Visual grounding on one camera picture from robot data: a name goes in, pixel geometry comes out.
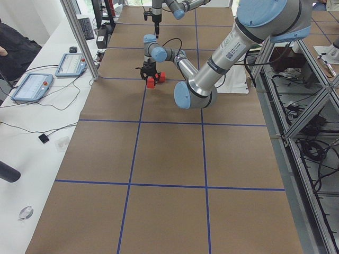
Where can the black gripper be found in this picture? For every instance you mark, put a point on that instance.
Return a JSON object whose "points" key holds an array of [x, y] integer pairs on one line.
{"points": [[157, 19], [149, 66]]}

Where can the red block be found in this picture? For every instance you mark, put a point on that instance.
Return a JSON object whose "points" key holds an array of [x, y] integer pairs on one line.
{"points": [[161, 77], [150, 83]]}

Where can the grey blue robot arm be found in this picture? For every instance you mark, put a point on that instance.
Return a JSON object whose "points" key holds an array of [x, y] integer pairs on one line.
{"points": [[279, 21], [177, 9]]}

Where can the black computer keyboard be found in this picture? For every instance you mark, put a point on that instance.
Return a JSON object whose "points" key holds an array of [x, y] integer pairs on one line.
{"points": [[86, 27]]}

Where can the far teach pendant tablet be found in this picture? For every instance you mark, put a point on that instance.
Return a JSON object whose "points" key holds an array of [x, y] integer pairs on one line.
{"points": [[71, 65]]}

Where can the teach pendant tablet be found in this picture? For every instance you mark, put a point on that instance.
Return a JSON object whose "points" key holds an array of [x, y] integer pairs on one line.
{"points": [[33, 87], [71, 65]]}

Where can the black computer mouse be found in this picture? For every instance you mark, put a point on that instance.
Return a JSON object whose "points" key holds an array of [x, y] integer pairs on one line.
{"points": [[73, 49]]}

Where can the near teach pendant tablet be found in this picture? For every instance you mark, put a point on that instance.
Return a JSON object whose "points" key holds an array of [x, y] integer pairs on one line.
{"points": [[33, 87]]}

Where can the seated person in black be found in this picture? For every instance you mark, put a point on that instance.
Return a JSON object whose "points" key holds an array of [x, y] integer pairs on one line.
{"points": [[17, 53]]}

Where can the aluminium frame post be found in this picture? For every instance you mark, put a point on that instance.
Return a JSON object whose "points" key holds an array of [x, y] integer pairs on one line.
{"points": [[79, 36]]}

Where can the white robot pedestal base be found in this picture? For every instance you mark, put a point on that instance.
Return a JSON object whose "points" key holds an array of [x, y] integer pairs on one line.
{"points": [[234, 82]]}

